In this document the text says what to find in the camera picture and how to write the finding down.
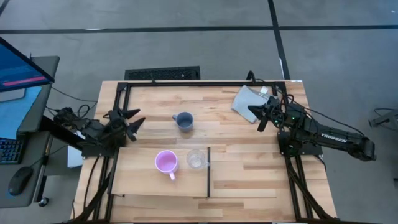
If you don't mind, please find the grey mug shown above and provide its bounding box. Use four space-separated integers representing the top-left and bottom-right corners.
171 111 195 133

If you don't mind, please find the black computer mouse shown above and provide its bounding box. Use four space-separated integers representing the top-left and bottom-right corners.
7 166 34 197

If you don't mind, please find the clear glass cup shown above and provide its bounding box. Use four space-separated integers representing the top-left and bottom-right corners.
185 149 209 170

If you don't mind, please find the grey desk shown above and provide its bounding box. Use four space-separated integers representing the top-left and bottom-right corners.
0 55 61 209

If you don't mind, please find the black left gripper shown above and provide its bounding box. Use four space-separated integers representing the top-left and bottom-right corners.
104 108 147 142

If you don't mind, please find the grey folded cloth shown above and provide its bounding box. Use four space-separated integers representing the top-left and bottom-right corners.
230 84 278 124

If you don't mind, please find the pink mug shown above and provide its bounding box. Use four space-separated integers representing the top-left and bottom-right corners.
154 149 180 182

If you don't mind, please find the computer monitor blue screen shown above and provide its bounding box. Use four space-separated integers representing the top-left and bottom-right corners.
0 36 56 94

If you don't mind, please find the wooden shelf with black legs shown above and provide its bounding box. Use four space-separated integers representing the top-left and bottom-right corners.
111 146 213 199

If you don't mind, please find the black cable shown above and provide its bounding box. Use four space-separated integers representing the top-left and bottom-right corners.
50 86 99 104
279 92 365 138

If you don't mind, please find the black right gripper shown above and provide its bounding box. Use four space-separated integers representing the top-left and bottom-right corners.
247 96 294 133

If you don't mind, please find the black floor vent grille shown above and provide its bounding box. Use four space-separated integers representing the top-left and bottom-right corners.
124 65 201 82

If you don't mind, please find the white box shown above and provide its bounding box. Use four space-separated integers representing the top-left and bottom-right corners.
67 145 84 169

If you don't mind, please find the black floor stand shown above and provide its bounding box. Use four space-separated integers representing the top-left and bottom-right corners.
368 107 398 129

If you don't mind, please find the black aluminium table frame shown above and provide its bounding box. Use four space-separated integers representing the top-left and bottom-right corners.
70 80 338 223

